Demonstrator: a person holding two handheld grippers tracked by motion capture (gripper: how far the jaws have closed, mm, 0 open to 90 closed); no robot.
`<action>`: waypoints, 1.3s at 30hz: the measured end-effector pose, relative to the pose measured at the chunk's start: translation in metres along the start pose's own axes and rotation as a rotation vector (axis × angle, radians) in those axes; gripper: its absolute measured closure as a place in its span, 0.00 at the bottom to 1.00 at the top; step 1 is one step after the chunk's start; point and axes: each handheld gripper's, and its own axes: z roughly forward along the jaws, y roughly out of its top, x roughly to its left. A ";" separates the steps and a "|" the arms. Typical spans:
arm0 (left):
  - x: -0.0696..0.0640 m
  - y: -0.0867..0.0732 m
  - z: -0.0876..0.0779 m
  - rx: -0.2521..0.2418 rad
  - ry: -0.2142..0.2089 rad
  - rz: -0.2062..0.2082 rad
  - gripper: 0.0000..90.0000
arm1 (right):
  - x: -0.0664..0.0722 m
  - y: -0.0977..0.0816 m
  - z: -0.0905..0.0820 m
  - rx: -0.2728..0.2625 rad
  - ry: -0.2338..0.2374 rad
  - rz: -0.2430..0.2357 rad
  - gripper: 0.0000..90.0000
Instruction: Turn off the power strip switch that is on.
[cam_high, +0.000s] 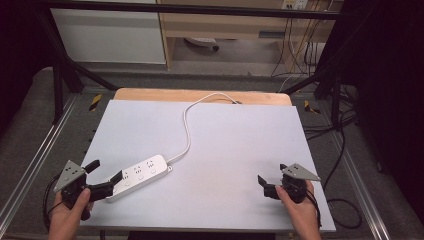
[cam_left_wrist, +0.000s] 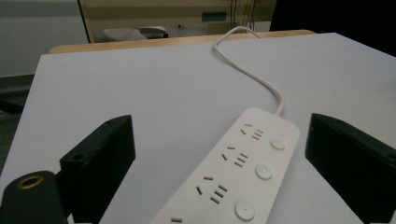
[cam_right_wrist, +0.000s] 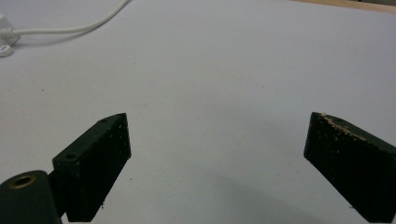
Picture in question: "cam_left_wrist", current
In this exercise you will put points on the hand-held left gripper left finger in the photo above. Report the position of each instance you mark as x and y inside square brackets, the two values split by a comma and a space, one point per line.
[96, 165]

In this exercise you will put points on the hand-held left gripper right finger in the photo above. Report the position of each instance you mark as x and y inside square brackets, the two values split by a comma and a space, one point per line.
[351, 168]

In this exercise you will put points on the white power strip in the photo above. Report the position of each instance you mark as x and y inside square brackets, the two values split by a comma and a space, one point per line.
[236, 174]

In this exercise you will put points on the white board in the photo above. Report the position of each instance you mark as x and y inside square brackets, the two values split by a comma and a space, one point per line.
[174, 93]

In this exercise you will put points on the wooden table edge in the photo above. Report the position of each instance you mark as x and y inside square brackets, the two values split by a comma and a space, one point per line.
[130, 43]

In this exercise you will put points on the beige cabinet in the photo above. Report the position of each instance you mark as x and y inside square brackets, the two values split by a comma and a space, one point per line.
[174, 18]

